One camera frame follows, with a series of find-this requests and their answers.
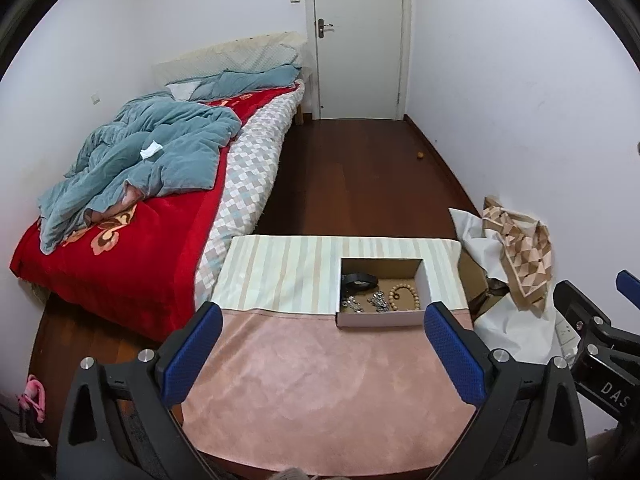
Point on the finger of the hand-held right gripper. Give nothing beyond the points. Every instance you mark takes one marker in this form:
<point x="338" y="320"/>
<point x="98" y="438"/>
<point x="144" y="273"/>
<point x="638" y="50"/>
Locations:
<point x="580" y="305"/>
<point x="630" y="287"/>

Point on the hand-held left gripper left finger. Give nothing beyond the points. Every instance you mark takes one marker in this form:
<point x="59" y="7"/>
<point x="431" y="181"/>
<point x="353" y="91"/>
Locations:
<point x="192" y="355"/>

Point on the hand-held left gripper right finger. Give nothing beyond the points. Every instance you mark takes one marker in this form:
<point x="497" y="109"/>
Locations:
<point x="452" y="355"/>

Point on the white cardboard box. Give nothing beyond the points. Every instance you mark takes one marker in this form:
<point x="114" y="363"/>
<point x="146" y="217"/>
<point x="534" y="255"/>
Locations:
<point x="380" y="320"/>

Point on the black wristband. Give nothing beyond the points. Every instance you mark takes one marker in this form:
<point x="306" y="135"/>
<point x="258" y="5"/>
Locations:
<point x="357" y="279"/>

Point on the white bag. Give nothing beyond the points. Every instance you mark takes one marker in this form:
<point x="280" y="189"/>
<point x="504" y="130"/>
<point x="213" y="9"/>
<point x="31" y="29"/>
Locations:
<point x="515" y="335"/>

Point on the beige geometric patterned scarf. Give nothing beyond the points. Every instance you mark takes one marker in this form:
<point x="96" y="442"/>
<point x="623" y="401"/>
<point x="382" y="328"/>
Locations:
<point x="525" y="255"/>

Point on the brown cardboard box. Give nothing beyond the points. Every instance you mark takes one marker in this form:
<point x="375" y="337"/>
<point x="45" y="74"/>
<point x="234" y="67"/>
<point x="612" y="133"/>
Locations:
<point x="475" y="280"/>

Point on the bed with red blanket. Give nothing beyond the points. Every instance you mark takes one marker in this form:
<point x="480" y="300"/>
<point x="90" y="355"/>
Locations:
<point x="125" y="285"/>

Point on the striped cloth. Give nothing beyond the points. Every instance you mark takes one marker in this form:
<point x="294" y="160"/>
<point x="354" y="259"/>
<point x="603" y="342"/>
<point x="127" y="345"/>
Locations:
<point x="280" y="275"/>

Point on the pink cloth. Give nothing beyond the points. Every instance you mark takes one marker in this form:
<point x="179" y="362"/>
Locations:
<point x="320" y="390"/>

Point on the grey fuzzy slipper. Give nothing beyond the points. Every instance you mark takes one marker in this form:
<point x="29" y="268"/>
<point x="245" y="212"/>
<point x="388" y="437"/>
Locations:
<point x="289" y="475"/>

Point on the pink object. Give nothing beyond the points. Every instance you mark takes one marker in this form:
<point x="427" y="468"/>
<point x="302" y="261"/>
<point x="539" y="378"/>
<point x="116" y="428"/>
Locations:
<point x="35" y="400"/>

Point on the dark shoe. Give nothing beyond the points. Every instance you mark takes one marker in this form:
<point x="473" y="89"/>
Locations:
<point x="25" y="425"/>

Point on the checkered bed sheet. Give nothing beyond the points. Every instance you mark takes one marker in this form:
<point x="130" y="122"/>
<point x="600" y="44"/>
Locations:
<point x="250" y="170"/>

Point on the white paper tag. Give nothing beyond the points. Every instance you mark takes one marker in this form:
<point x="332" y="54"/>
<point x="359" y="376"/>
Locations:
<point x="151" y="150"/>

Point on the blue-grey quilt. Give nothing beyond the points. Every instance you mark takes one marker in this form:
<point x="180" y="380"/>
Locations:
<point x="165" y="145"/>

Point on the white cloth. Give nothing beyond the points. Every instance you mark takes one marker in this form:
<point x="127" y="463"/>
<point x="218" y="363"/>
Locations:
<point x="182" y="91"/>

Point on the cream pillow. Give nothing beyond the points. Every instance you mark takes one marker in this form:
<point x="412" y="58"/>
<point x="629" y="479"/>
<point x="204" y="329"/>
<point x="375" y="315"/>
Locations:
<point x="190" y="57"/>

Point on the pale green dotted pillow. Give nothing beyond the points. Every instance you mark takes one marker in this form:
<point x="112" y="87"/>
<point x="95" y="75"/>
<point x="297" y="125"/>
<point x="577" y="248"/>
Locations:
<point x="260" y="57"/>

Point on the white door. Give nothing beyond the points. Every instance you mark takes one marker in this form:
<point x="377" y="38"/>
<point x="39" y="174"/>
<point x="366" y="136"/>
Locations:
<point x="357" y="50"/>

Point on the white wall socket strip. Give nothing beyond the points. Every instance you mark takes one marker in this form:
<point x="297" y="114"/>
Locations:
<point x="565" y="332"/>

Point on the wooden bed frame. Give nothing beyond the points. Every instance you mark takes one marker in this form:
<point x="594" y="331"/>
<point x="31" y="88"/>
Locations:
<point x="303" y="105"/>

